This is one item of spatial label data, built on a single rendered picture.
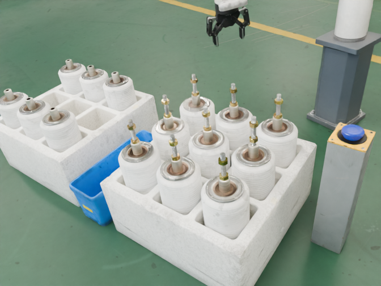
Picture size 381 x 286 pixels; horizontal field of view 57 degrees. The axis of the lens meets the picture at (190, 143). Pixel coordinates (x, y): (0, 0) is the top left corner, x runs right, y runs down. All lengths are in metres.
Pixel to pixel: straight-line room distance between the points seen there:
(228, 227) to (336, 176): 0.24
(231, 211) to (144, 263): 0.33
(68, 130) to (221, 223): 0.52
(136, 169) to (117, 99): 0.39
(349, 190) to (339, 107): 0.53
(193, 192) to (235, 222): 0.11
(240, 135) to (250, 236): 0.28
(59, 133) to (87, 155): 0.10
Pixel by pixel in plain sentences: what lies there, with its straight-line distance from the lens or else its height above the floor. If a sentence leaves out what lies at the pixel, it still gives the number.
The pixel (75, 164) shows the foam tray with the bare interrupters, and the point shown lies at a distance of 1.03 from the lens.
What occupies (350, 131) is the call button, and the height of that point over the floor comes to 0.33.
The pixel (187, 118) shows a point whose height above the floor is 0.23.
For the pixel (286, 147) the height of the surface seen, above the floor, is 0.22.
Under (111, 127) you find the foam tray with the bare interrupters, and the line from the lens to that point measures 1.08.
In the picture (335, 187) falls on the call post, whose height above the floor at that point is 0.20.
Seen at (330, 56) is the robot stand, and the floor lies 0.25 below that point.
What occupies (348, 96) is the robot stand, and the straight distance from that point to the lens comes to 1.25.
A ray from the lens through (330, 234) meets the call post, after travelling 0.89.
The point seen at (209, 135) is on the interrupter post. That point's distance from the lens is 0.80.
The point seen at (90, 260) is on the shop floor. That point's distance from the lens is 0.97.
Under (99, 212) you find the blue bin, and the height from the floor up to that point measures 0.06.
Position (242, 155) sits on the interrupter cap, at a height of 0.25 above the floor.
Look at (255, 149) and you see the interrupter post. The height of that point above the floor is 0.28.
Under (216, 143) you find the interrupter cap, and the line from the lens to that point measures 0.80.
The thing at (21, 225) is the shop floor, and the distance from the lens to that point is 1.14.
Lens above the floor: 0.74
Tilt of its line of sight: 37 degrees down
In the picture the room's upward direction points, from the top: 7 degrees counter-clockwise
